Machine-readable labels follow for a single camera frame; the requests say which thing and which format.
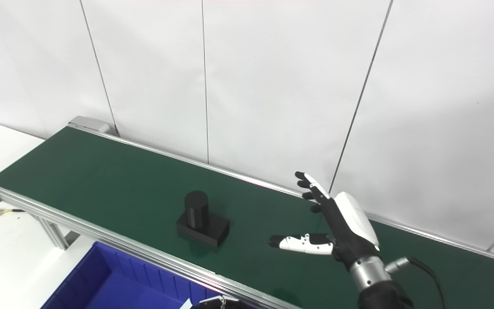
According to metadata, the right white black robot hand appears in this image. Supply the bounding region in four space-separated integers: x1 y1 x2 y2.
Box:
268 171 381 271

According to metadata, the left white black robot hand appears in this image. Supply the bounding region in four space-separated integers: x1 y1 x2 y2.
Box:
181 296 247 309

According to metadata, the black cylinder-on-block part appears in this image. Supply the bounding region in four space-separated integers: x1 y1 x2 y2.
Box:
176 191 230 248

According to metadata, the blue plastic bin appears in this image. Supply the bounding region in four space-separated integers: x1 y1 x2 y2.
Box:
39 241 247 309

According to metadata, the green conveyor belt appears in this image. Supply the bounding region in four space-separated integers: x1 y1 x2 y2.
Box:
0 127 494 309
0 116 494 309

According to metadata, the aluminium conveyor support leg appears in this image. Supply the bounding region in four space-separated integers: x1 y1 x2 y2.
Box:
37 216 68 250

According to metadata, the grey conveyor end housing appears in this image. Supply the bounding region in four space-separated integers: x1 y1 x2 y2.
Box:
68 116 111 133

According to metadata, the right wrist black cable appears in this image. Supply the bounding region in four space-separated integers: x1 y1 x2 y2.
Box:
385 256 447 309

